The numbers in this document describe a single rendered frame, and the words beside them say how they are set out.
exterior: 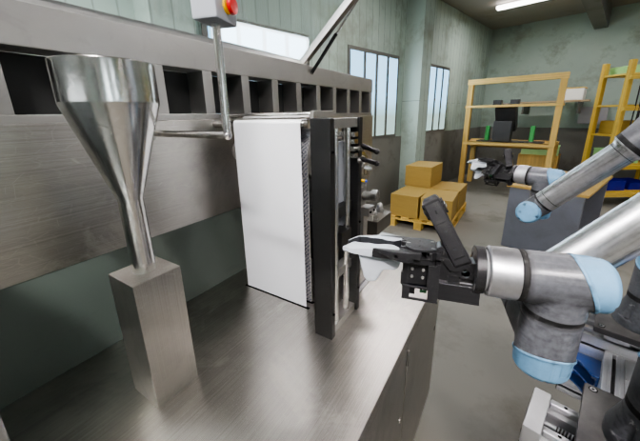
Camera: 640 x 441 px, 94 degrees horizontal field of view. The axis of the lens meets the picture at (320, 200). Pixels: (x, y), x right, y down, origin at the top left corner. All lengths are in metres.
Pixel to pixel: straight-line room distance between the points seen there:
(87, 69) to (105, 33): 0.34
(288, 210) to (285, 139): 0.19
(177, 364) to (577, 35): 8.43
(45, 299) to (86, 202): 0.21
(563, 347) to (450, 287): 0.16
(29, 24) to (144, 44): 0.21
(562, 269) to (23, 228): 0.91
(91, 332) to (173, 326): 0.29
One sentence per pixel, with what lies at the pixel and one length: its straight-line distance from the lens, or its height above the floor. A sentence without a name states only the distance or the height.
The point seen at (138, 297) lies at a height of 1.15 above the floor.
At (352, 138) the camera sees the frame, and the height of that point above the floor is 1.39.
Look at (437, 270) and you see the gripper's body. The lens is 0.48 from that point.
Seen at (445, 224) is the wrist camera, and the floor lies 1.29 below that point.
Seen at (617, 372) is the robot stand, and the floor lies 0.73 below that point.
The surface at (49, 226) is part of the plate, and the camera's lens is 0.83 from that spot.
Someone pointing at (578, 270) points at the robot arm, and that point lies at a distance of 0.52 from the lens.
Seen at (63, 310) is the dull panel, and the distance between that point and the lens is 0.89.
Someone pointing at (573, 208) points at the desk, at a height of 0.56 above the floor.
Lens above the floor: 1.45
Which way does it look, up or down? 16 degrees down
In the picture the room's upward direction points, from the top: 1 degrees counter-clockwise
